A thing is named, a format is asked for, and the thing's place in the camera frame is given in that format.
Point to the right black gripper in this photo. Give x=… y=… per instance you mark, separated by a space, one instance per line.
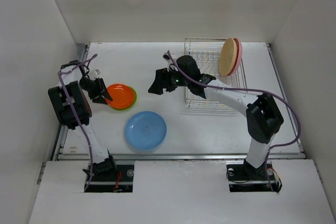
x=162 y=81

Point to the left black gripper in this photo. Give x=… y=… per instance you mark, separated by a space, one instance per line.
x=101 y=88

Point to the orange plate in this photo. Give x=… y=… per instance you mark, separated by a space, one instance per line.
x=116 y=85

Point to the green plate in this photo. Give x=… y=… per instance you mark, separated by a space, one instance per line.
x=125 y=98

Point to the blue plate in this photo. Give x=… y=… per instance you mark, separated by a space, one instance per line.
x=145 y=131

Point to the tan beige plate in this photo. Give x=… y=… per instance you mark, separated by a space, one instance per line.
x=227 y=57

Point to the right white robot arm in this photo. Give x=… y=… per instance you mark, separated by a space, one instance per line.
x=263 y=116

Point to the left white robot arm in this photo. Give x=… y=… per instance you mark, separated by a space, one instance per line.
x=69 y=99

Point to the pink plate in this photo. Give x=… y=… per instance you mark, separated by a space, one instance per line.
x=238 y=57

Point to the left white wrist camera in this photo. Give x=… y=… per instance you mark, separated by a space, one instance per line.
x=94 y=73

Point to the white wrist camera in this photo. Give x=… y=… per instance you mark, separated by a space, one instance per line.
x=94 y=73
x=166 y=58

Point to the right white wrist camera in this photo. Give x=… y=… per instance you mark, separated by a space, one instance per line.
x=166 y=58

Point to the aluminium table rail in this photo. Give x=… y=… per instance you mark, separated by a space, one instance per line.
x=196 y=128

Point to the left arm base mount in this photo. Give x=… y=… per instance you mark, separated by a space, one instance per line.
x=120 y=181

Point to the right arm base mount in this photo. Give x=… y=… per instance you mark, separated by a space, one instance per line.
x=264 y=180

